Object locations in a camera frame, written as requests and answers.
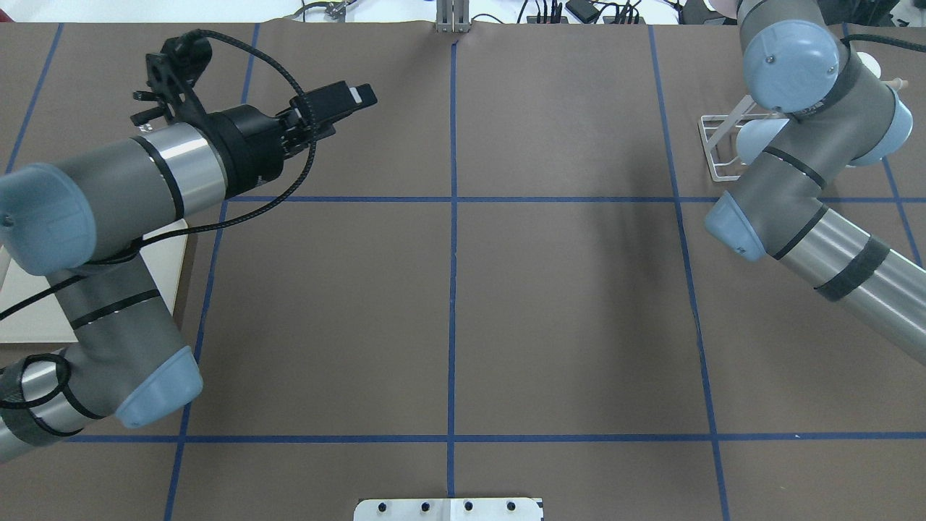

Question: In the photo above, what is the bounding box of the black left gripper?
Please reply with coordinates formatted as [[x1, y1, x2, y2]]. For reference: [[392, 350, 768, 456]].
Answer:
[[206, 80, 378, 198]]

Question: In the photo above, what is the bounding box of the blue plastic cup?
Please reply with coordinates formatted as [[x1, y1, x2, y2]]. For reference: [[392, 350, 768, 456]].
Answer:
[[735, 118, 789, 165]]

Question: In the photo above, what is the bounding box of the pale cream plastic cup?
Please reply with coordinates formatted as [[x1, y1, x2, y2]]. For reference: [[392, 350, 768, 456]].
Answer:
[[857, 51, 882, 78]]

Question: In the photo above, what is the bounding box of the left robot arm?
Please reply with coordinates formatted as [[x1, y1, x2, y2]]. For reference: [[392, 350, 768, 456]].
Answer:
[[2, 80, 377, 462]]

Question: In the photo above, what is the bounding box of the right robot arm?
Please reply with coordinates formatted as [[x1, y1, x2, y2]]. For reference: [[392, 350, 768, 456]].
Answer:
[[705, 1, 925, 363]]

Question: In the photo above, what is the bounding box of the cream serving tray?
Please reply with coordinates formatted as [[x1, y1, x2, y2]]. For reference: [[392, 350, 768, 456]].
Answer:
[[1, 235, 189, 345]]

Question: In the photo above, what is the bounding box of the aluminium frame post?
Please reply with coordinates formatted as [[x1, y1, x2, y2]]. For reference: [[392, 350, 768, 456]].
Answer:
[[436, 0, 472, 33]]

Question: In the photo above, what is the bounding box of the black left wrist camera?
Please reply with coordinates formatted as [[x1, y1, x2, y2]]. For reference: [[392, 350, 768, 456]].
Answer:
[[130, 30, 212, 128]]

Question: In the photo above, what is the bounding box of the white wire cup rack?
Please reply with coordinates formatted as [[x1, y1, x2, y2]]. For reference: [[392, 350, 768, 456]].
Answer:
[[697, 78, 908, 183]]

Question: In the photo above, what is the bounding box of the black left camera cable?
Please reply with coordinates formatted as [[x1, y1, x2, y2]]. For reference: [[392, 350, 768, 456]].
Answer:
[[0, 29, 319, 413]]

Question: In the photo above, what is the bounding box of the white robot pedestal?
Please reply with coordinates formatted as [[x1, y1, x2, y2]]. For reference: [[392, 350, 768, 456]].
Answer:
[[353, 497, 545, 520]]

